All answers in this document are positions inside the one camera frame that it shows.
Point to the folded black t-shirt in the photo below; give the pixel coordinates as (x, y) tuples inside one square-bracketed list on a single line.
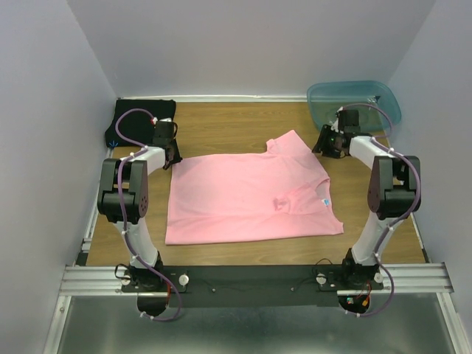
[(137, 125)]

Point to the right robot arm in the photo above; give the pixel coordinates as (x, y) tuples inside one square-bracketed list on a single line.
[(394, 193)]

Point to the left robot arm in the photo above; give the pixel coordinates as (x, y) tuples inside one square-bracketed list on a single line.
[(124, 199)]

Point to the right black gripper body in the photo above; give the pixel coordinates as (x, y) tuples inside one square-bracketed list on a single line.
[(325, 146)]

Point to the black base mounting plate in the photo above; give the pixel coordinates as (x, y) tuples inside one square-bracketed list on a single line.
[(238, 286)]

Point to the blue translucent plastic bin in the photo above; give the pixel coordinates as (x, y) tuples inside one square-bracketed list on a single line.
[(371, 98)]

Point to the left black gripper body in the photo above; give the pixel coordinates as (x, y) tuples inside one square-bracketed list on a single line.
[(173, 154)]

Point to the pink t-shirt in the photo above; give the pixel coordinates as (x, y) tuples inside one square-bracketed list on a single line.
[(231, 198)]

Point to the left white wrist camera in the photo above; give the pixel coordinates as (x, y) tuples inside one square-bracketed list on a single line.
[(162, 119)]

